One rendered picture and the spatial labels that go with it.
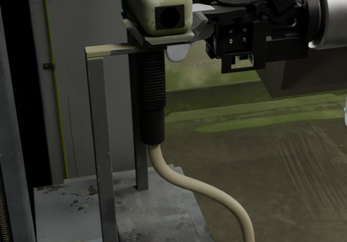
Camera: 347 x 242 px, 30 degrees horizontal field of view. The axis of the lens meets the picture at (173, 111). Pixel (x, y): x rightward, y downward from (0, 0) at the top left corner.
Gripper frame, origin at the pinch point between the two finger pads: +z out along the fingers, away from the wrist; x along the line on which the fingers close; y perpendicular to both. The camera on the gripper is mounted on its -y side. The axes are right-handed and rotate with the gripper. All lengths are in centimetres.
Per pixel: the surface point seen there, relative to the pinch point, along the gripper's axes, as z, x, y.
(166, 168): -2.3, -0.9, 20.1
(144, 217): 0.2, 2.7, 29.5
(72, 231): 9.8, 3.1, 30.3
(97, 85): 6.0, -10.7, 3.5
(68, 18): 5.3, 46.6, 15.3
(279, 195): -63, 107, 105
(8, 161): 16.0, -3.4, 14.7
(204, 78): -56, 177, 90
